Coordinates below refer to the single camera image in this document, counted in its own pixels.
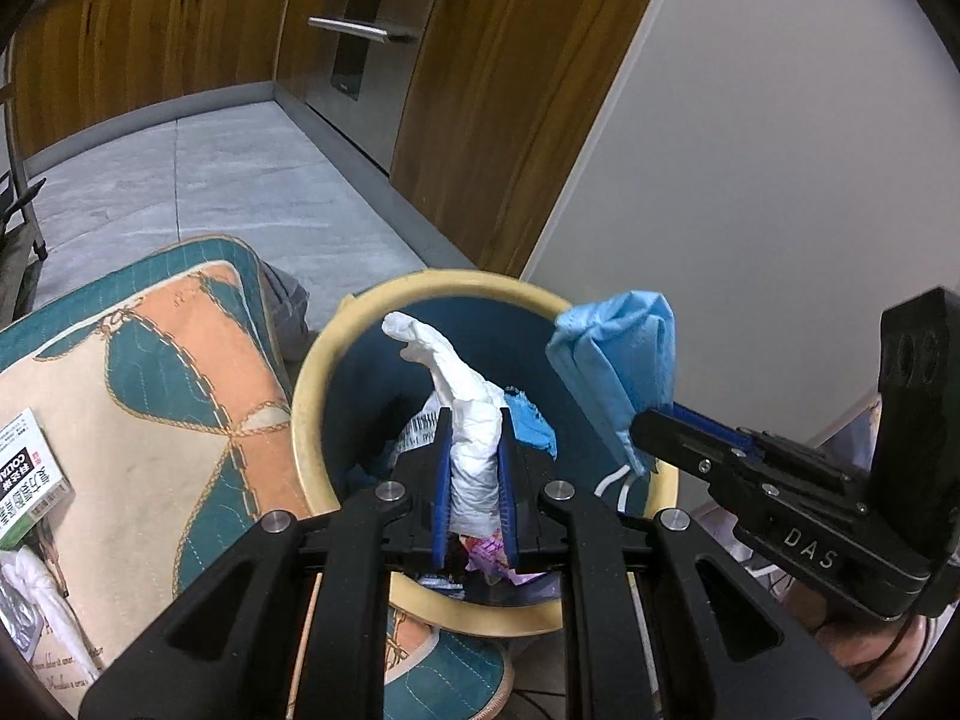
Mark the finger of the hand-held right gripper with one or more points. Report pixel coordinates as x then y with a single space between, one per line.
712 424
675 442

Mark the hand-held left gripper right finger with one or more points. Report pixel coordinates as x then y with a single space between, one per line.
508 487

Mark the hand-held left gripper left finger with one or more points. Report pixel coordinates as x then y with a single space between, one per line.
442 487

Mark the blue plastic shoe cover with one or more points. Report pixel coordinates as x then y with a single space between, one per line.
532 427

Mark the blue face mask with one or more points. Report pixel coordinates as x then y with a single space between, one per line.
615 360

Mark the yellow-rimmed blue trash bin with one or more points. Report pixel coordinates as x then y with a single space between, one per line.
315 405

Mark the white barcode plastic bag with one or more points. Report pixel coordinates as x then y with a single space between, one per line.
420 427

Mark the colourful wrapper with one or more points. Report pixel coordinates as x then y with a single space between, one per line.
487 549

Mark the grey cloth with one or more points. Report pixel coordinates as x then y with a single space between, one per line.
289 300

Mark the printed quilted mat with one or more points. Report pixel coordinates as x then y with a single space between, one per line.
165 405

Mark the tall wooden panel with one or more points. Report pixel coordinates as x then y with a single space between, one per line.
525 90

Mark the white plastic wrapper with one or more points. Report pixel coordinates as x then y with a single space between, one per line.
52 607

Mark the green white box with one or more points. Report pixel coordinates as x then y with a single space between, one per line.
34 480

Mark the stainless steel oven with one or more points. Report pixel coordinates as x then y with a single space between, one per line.
360 52

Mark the metal shelf rack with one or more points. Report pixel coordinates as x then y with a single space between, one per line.
19 202

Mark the wooden base cabinet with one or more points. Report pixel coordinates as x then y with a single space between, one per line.
150 37

